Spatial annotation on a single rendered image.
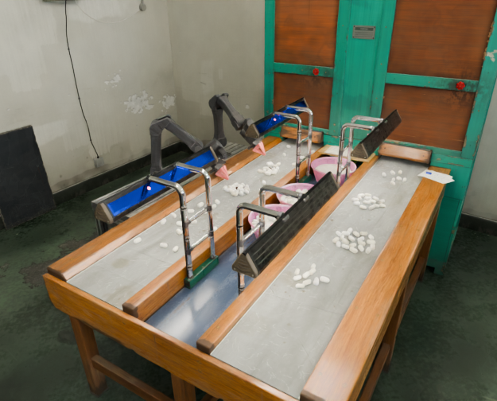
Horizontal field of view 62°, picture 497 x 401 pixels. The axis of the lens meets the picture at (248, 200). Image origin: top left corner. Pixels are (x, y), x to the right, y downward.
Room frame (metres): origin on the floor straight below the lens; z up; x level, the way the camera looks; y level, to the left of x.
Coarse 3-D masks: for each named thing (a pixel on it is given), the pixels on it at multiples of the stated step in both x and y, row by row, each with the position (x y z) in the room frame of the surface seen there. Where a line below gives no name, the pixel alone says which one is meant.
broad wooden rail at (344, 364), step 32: (416, 192) 1.92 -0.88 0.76; (416, 224) 1.60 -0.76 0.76; (384, 256) 1.36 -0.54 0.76; (416, 256) 1.56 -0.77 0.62; (384, 288) 1.17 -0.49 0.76; (352, 320) 1.01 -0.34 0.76; (384, 320) 1.02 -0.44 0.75; (352, 352) 0.88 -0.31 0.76; (320, 384) 0.77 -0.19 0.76; (352, 384) 0.77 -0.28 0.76
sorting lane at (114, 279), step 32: (256, 160) 2.45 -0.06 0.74; (288, 160) 2.44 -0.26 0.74; (224, 192) 2.01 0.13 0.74; (256, 192) 2.00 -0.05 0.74; (160, 224) 1.67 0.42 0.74; (192, 224) 1.67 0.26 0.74; (128, 256) 1.42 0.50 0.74; (160, 256) 1.42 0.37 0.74; (96, 288) 1.22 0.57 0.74; (128, 288) 1.22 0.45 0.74
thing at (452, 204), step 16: (304, 144) 2.73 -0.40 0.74; (320, 144) 2.72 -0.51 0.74; (336, 144) 2.59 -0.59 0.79; (400, 160) 2.42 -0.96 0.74; (432, 160) 2.28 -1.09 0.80; (448, 160) 2.23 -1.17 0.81; (464, 160) 2.19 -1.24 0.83; (464, 176) 2.18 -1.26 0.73; (448, 192) 2.21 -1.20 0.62; (464, 192) 2.17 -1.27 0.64; (448, 208) 2.22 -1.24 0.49; (448, 224) 2.21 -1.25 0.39; (432, 240) 2.25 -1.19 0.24; (448, 240) 2.20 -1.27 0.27; (432, 256) 2.24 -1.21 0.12
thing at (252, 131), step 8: (296, 104) 2.44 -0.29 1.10; (304, 104) 2.51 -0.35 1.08; (288, 112) 2.33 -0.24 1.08; (296, 112) 2.39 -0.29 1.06; (264, 120) 2.11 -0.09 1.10; (272, 120) 2.17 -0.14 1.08; (280, 120) 2.23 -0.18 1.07; (288, 120) 2.29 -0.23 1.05; (248, 128) 2.04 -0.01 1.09; (256, 128) 2.03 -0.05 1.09; (264, 128) 2.08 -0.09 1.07; (272, 128) 2.13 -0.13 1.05; (248, 136) 2.04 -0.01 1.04; (256, 136) 2.01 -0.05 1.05
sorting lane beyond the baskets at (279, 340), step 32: (384, 160) 2.42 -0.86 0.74; (352, 192) 1.98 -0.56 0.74; (384, 192) 1.98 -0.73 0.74; (352, 224) 1.65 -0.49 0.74; (384, 224) 1.65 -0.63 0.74; (320, 256) 1.40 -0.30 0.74; (352, 256) 1.40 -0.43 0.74; (288, 288) 1.21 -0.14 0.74; (320, 288) 1.20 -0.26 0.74; (352, 288) 1.20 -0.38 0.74; (256, 320) 1.04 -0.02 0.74; (288, 320) 1.04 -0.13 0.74; (320, 320) 1.04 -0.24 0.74; (224, 352) 0.91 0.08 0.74; (256, 352) 0.91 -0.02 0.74; (288, 352) 0.90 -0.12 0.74; (320, 352) 0.90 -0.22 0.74; (288, 384) 0.79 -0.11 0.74
